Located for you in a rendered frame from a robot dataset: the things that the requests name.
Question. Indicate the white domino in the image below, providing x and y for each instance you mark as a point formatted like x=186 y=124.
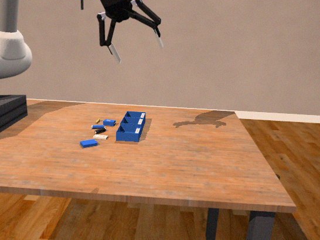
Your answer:
x=103 y=137

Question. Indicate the blue three-compartment bin rack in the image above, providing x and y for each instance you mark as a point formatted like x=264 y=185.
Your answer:
x=131 y=126

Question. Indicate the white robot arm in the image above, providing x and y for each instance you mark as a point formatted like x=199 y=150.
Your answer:
x=14 y=57

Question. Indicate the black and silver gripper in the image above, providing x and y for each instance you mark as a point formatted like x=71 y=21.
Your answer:
x=119 y=11

